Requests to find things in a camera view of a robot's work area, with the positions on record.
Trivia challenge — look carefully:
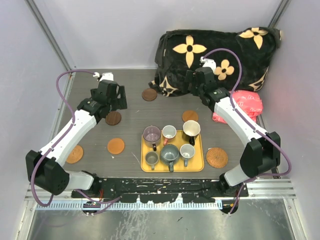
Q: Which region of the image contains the dark wood coaster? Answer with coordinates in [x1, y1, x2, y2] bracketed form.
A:
[141, 88, 158, 102]
[105, 111, 122, 126]

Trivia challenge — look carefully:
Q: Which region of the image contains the light wood coaster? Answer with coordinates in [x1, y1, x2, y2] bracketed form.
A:
[182, 110, 199, 122]

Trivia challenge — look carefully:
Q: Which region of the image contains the black cream mug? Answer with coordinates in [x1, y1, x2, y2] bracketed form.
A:
[182, 120, 201, 146]

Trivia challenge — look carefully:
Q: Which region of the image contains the orange wood coaster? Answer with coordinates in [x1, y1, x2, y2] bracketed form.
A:
[107, 138, 125, 155]

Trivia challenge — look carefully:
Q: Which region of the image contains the purple glass mug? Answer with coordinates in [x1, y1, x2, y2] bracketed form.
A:
[142, 125, 162, 151]

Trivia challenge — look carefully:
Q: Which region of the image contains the rattan coaster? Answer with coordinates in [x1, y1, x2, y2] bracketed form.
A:
[66, 145, 84, 164]
[206, 147, 228, 169]

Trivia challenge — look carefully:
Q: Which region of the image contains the grey white mug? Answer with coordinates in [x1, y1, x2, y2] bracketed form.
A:
[179, 144, 196, 167]

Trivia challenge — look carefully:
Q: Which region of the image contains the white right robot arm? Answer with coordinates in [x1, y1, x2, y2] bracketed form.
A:
[182, 67, 281, 197]

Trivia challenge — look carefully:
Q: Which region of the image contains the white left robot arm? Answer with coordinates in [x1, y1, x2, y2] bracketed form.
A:
[25, 80, 128, 198]

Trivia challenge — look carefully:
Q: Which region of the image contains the black floral pillow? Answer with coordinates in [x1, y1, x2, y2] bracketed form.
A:
[148, 27, 282, 97]

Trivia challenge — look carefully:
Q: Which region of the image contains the pink plastic bag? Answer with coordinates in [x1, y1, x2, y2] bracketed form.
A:
[211, 89, 264, 125]

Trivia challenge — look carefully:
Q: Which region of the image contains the pink white mug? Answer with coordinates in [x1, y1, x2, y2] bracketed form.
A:
[162, 125, 177, 146]

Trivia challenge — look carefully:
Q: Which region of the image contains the small grey-green mug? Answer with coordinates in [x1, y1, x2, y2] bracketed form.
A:
[145, 151, 159, 171]

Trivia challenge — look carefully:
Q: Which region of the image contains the large blue-grey mug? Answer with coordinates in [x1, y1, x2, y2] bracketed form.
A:
[159, 144, 180, 173]

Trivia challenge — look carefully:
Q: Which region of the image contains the yellow tray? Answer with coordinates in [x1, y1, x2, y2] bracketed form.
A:
[140, 130, 205, 173]

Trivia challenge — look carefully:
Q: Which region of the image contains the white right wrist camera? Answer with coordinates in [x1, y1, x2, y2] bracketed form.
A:
[200, 56, 217, 72]

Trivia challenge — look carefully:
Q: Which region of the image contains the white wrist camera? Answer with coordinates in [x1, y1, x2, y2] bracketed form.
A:
[93, 72, 114, 82]
[200, 56, 217, 72]

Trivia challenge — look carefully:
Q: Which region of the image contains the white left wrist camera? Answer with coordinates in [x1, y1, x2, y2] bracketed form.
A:
[93, 72, 114, 82]

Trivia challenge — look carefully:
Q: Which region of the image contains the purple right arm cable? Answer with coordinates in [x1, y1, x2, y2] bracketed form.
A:
[203, 48, 293, 217]

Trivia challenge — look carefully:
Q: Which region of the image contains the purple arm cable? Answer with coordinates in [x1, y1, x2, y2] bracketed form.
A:
[203, 48, 293, 217]
[29, 69, 122, 217]

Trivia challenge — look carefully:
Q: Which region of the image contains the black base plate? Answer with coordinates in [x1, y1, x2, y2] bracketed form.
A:
[82, 177, 241, 204]

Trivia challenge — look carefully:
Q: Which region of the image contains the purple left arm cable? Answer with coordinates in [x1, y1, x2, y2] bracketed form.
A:
[29, 69, 122, 217]

